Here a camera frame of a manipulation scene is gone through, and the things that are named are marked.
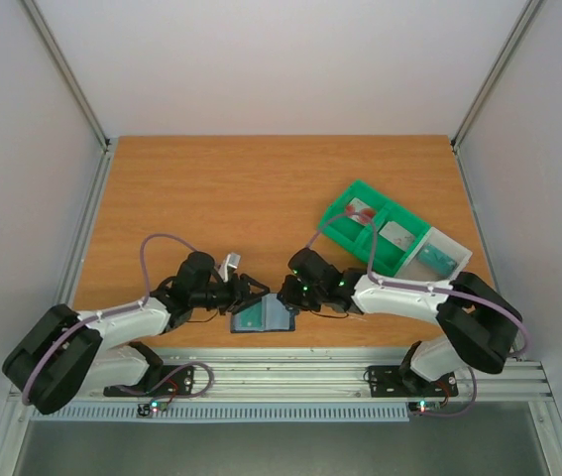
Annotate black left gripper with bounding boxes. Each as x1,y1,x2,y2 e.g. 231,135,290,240
192,274,271,315

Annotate dark blue card holder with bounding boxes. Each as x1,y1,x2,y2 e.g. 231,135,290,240
230,294,298,334

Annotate teal card with stripe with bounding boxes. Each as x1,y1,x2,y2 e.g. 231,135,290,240
232,301,265,332

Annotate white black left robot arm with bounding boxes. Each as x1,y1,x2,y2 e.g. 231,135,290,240
2,251,271,415

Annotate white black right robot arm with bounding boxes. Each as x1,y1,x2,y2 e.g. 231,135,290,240
279,248,526,396

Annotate white card with red circles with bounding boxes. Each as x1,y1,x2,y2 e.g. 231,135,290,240
344,197,376,225

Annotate grey white card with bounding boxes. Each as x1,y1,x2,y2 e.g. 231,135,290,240
379,221,416,251

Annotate green plastic bin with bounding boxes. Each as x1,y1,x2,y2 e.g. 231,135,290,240
319,180,395,262

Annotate white translucent plastic bin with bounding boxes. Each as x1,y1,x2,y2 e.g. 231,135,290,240
394,227,473,282

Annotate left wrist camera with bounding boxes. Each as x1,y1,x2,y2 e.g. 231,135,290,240
219,252,241,280

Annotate aluminium frame rail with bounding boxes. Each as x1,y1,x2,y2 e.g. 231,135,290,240
7,346,554,402

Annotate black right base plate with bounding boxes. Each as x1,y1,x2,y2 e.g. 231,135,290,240
363,365,459,399

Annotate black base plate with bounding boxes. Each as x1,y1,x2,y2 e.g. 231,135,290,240
103,365,194,398
363,365,459,399

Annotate grey slotted cable duct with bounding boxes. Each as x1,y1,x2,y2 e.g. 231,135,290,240
31,402,409,423

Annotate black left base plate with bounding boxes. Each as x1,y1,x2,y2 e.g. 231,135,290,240
103,365,194,398

